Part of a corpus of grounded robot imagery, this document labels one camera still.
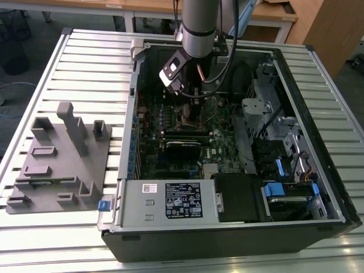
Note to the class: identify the blue plastic tab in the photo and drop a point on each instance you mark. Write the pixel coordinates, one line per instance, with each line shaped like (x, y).
(280, 167)

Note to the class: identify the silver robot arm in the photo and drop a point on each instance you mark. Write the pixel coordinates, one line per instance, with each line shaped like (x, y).
(199, 17)

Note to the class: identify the silver metal drive cage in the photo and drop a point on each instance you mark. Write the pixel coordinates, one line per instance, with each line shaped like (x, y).
(256, 108)

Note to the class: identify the wooden cabinet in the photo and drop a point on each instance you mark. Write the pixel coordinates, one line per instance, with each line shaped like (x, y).
(327, 34)

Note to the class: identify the black PC case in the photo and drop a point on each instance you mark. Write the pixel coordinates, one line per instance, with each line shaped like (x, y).
(199, 247)

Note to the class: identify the hard disk in blue carrier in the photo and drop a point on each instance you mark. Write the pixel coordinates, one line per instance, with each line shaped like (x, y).
(274, 190)

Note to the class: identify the metal locking lever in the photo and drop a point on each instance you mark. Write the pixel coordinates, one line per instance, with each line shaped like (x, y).
(211, 119)

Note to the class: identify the CPU socket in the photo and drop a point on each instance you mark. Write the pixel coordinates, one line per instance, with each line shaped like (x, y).
(182, 123)

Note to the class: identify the black graphics card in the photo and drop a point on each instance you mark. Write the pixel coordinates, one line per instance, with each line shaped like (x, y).
(182, 156)

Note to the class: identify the black plastic shroud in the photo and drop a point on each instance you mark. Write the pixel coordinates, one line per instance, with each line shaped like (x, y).
(239, 199)

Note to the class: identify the wooden desk white frame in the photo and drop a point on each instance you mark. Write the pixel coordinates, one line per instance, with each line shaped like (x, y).
(278, 17)

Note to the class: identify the blue plastic latch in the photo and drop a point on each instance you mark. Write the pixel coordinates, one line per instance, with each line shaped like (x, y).
(315, 190)

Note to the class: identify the grey parts rack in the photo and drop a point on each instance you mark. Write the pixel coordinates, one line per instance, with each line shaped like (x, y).
(65, 170)

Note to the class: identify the silver power supply unit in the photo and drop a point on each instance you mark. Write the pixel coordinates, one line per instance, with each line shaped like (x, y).
(133, 204)

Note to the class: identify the blue case latch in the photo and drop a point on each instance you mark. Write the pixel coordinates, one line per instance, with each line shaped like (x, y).
(103, 206)

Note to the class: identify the green motherboard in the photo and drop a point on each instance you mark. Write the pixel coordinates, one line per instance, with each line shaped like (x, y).
(224, 153)

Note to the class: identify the bracket-mounted wrist camera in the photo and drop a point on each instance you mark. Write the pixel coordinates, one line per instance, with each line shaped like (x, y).
(217, 45)

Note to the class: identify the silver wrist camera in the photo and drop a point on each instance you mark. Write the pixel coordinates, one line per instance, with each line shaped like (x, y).
(173, 68)

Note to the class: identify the black disk bay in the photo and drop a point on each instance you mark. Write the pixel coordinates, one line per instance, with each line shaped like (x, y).
(267, 156)

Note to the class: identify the silver chipset heatsink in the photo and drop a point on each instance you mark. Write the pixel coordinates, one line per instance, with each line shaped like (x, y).
(211, 169)

